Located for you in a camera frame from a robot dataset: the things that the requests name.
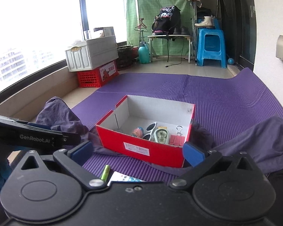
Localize green battery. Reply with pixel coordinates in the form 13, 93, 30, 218
101, 165, 110, 182

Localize white blue cream tube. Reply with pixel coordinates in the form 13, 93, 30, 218
107, 171, 143, 186

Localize pink binder clip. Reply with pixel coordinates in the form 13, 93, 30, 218
169, 125, 185, 146

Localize red cardboard shoe box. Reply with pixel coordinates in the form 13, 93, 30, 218
96, 95, 195, 168

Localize white sunglasses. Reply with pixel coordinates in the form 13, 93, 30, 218
142, 122, 157, 141

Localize purple yoga mat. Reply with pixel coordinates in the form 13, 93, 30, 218
72, 69, 283, 183

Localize pink pig toy figure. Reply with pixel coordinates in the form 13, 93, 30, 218
131, 127, 144, 138

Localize purple trousers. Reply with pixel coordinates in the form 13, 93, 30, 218
36, 97, 283, 174

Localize red plastic crate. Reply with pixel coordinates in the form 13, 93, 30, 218
77, 61, 119, 88

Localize blue small ball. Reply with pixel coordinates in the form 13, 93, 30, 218
228, 58, 235, 65

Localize white folding storage crate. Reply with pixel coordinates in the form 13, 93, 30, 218
65, 36, 118, 72

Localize blue plastic stool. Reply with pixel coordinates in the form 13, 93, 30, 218
197, 29, 227, 68

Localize black flower pot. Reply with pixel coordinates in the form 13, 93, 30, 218
116, 43, 133, 70

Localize teal watering sprayer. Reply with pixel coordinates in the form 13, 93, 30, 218
138, 41, 150, 64

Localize black shoes pair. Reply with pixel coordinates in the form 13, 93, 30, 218
173, 26, 191, 36

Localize cardboard box on crate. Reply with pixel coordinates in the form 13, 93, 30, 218
93, 27, 115, 37

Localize white boot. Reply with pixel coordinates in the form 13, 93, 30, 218
195, 16, 214, 29

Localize black backpack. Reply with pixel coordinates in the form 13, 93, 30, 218
152, 5, 181, 35

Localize green curtain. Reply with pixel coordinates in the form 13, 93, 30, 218
125, 0, 194, 56

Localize black power cable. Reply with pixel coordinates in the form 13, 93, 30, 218
165, 35, 187, 69

